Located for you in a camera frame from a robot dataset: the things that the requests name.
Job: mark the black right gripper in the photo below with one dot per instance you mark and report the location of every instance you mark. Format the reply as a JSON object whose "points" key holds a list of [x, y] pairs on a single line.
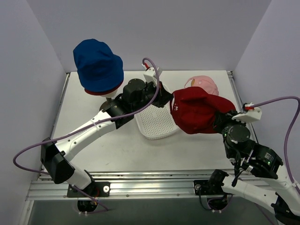
{"points": [[220, 120]]}

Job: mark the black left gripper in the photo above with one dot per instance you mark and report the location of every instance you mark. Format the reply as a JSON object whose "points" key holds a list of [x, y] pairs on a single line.
{"points": [[161, 95]]}

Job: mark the red cap with strap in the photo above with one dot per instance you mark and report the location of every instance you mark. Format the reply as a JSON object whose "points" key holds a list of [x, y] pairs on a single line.
{"points": [[193, 110]]}

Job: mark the pink baseball cap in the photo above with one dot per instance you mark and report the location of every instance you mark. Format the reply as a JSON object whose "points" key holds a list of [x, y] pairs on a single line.
{"points": [[204, 82]]}

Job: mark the dark red bucket hat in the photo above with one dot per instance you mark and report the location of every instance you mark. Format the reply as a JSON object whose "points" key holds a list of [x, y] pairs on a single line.
{"points": [[97, 93]]}

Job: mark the blue bucket hat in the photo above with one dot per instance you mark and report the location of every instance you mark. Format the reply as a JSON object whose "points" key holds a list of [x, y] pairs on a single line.
{"points": [[98, 68]]}

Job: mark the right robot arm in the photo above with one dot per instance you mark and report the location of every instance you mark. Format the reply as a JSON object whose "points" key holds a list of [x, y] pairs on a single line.
{"points": [[260, 175]]}

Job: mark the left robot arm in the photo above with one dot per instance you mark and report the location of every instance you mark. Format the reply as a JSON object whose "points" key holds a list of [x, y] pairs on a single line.
{"points": [[57, 154]]}

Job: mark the white plastic basket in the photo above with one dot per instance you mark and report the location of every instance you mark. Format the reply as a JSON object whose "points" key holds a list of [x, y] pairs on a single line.
{"points": [[156, 123]]}

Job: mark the cream mannequin head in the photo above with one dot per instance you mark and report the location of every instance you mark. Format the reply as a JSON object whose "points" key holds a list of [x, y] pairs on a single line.
{"points": [[110, 93]]}

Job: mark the dark round mannequin stand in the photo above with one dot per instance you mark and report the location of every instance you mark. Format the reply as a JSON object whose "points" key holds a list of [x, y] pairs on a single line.
{"points": [[105, 106]]}

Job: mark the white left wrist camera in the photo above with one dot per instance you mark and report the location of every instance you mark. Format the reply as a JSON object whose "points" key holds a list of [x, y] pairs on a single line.
{"points": [[150, 75]]}

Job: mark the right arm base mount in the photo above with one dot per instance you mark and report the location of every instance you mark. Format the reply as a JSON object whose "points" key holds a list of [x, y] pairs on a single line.
{"points": [[211, 198]]}

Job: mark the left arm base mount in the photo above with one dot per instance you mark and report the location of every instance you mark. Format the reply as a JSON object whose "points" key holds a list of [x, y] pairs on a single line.
{"points": [[93, 192]]}

